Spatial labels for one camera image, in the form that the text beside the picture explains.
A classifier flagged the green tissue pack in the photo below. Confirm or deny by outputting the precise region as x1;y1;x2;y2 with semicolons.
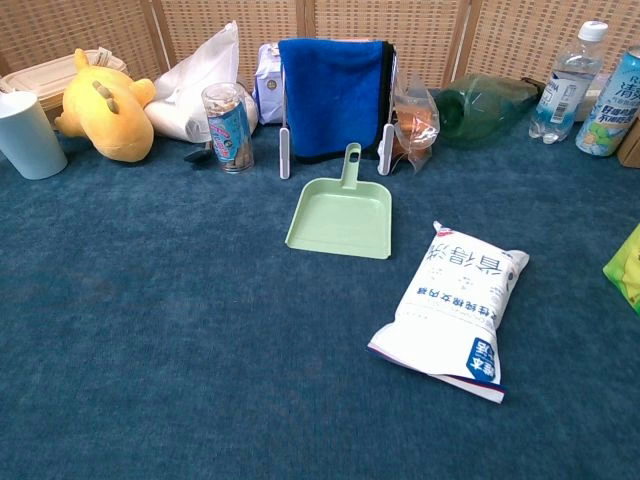
602;234;640;317

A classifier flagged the green plastic dustpan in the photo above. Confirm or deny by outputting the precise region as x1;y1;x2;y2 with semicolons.
284;142;395;261

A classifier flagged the blue towel on rack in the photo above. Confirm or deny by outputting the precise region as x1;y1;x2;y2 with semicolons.
277;48;401;180

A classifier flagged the clear snack jar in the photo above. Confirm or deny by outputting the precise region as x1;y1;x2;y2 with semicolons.
200;81;256;176

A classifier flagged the bread in clear bag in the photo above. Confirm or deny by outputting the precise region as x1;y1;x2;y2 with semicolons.
392;73;442;174

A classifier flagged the blue white pad package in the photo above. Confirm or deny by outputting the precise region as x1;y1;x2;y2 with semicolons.
251;42;287;127

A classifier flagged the blue carpet mat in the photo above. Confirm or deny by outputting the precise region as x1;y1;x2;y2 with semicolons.
0;88;640;480

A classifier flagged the green plastic bottle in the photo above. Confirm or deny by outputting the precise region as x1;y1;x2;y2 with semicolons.
433;72;546;147

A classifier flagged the white plastic bag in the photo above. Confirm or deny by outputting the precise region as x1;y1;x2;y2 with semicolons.
144;20;261;145

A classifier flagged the woven folding screen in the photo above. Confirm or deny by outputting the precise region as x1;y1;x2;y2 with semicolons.
0;0;640;97

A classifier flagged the yellow plush toy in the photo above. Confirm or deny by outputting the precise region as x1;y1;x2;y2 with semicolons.
53;47;158;163

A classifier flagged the clear water bottle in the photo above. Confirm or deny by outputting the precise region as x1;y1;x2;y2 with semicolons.
528;20;610;146

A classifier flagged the pale blue plastic cup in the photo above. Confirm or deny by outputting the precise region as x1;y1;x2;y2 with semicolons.
0;90;69;181

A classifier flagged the blue green drink can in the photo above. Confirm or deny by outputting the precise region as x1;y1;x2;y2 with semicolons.
574;45;640;158

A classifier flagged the brown cardboard box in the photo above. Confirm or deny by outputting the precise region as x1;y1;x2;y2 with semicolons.
616;132;640;169

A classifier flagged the beige lunch box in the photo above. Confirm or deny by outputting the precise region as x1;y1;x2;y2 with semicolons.
0;47;132;127

